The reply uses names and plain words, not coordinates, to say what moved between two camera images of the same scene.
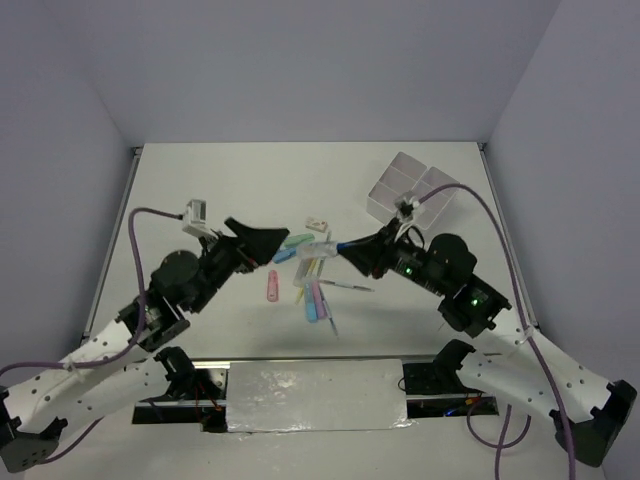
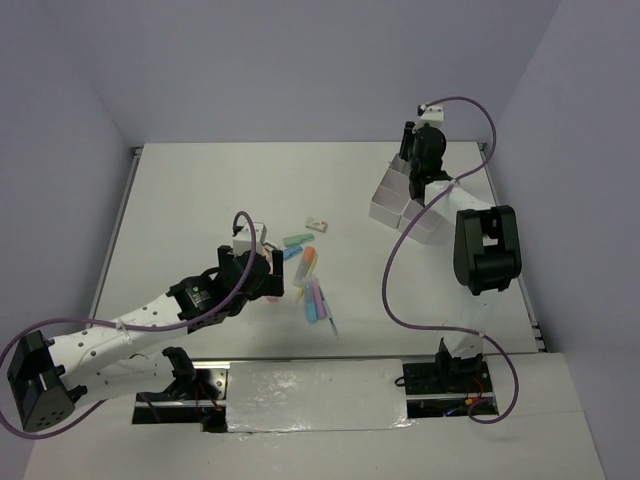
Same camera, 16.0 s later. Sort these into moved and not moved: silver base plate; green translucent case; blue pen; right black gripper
Moved: right black gripper
Not moved: green translucent case; silver base plate; blue pen
